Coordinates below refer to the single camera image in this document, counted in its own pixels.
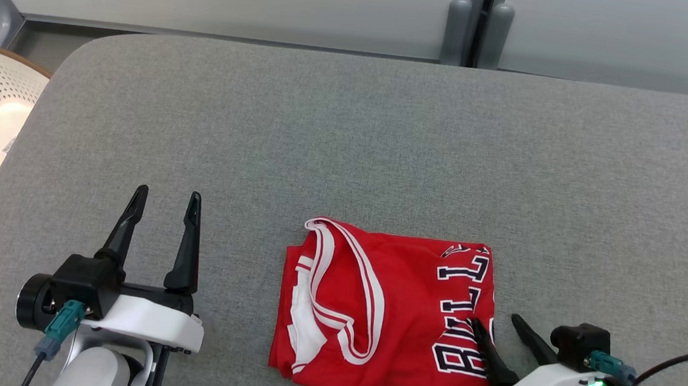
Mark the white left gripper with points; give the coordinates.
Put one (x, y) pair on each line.
(153, 322)

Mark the red basketball jersey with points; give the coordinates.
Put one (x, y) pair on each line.
(402, 318)

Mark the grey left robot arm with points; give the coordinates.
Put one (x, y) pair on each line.
(95, 372)

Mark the grey fabric sofa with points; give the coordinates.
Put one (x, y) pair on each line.
(346, 157)

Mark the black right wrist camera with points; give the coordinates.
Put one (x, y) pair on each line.
(579, 342)

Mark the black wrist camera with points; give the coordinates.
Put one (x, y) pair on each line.
(86, 284)
(579, 342)

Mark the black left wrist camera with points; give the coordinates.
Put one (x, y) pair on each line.
(86, 284)

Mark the teal right camera connector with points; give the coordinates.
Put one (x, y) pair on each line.
(610, 366)

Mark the teal camera connector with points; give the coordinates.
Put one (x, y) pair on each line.
(62, 325)
(610, 366)

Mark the teal left camera connector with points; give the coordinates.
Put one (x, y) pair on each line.
(62, 325)

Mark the grey partition bottom rail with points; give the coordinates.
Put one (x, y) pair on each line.
(210, 34)
(618, 84)

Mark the grey rounded post foot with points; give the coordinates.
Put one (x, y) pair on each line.
(496, 37)
(456, 31)

